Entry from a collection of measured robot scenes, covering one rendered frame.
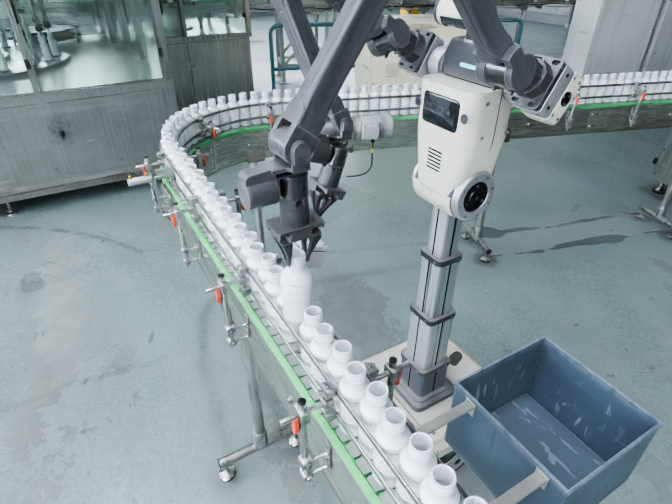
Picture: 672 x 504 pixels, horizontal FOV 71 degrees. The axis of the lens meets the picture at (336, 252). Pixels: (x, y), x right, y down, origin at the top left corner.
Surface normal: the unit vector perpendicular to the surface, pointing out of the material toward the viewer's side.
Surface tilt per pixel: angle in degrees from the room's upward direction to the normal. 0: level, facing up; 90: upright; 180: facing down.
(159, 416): 0
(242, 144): 90
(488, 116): 90
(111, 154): 89
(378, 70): 90
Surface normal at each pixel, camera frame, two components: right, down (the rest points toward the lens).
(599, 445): -0.86, 0.27
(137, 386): 0.00, -0.84
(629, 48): 0.21, 0.54
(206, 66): 0.51, 0.48
